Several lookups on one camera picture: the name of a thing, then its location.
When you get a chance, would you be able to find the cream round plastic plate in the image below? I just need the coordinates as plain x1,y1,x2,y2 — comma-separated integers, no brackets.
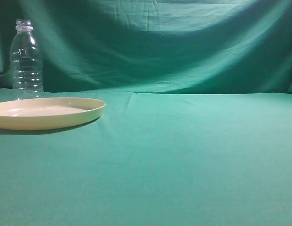
0,97,106,130

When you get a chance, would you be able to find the green cloth backdrop and tablecloth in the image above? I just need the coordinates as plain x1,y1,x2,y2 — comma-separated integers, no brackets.
0,0,292,226

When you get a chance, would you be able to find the clear empty plastic bottle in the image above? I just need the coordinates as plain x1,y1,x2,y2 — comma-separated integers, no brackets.
10,19,44,100

